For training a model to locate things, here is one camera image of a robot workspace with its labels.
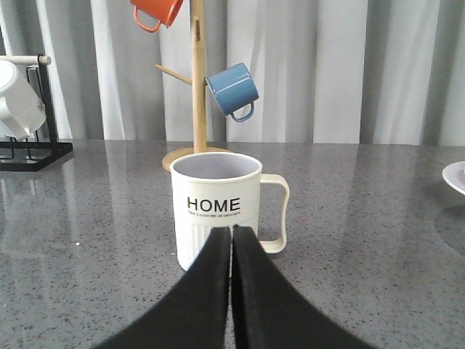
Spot white ribbed mug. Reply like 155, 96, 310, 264
1, 60, 47, 140

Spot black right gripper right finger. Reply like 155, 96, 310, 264
232, 225, 372, 348

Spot cream HOME mug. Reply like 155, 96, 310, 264
170, 152, 290, 270

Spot wooden mug tree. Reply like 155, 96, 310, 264
155, 1, 227, 172

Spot white plate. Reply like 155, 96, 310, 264
442, 161, 465, 195

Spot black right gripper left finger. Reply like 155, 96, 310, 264
97, 227, 231, 348

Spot orange enamel mug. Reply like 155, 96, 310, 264
129, 0, 184, 33

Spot grey curtain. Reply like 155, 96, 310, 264
1, 1, 464, 146

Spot blue enamel mug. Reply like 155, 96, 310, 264
206, 63, 259, 122

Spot black wire mug rack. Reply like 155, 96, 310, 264
1, 55, 73, 172

